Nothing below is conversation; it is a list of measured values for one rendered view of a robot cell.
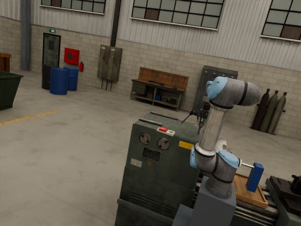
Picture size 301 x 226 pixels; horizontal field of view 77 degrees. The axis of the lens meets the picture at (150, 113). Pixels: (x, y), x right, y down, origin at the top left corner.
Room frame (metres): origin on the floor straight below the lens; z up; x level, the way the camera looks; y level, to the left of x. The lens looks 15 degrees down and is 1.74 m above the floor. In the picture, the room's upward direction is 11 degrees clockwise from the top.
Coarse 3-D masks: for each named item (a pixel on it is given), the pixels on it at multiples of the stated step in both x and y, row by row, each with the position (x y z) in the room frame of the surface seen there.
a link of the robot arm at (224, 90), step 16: (224, 80) 0.89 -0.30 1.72; (240, 80) 0.91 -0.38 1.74; (208, 96) 0.92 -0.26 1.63; (224, 96) 0.87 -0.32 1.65; (240, 96) 0.86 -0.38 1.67; (224, 112) 0.90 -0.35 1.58; (208, 128) 0.93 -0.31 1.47; (208, 144) 0.94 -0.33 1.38; (192, 160) 0.96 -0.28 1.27; (208, 160) 0.94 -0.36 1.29
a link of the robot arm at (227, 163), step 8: (216, 152) 1.01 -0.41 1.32; (224, 152) 1.00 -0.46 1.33; (216, 160) 0.95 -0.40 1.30; (224, 160) 0.94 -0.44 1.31; (232, 160) 0.94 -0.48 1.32; (216, 168) 0.94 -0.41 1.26; (224, 168) 0.93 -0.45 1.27; (232, 168) 0.93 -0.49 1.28; (216, 176) 0.95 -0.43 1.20; (224, 176) 0.93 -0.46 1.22; (232, 176) 0.94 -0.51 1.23
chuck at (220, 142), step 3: (219, 141) 1.46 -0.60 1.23; (222, 141) 1.46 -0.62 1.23; (225, 141) 1.47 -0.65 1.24; (216, 144) 1.42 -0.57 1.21; (219, 144) 1.42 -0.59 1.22; (222, 144) 1.43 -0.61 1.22; (225, 144) 1.43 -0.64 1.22; (216, 147) 1.40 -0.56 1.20; (219, 147) 1.40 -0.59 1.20; (216, 150) 1.38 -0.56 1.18; (219, 150) 1.38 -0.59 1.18; (225, 150) 1.38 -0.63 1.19; (207, 171) 1.39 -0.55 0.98
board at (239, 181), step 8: (240, 176) 1.59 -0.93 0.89; (248, 176) 1.59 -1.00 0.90; (232, 184) 1.43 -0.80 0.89; (240, 184) 1.45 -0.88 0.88; (240, 192) 1.33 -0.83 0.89; (248, 192) 1.36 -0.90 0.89; (256, 192) 1.38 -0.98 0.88; (248, 200) 1.25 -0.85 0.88; (256, 200) 1.24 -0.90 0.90; (264, 200) 1.26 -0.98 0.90
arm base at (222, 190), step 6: (210, 180) 0.98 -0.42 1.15; (216, 180) 0.95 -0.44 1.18; (222, 180) 0.93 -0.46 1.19; (210, 186) 0.97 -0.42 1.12; (216, 186) 0.94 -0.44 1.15; (222, 186) 0.93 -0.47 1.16; (228, 186) 0.93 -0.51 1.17; (210, 192) 0.94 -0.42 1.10; (216, 192) 0.92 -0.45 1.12; (222, 192) 0.92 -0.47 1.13; (228, 192) 0.93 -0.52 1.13
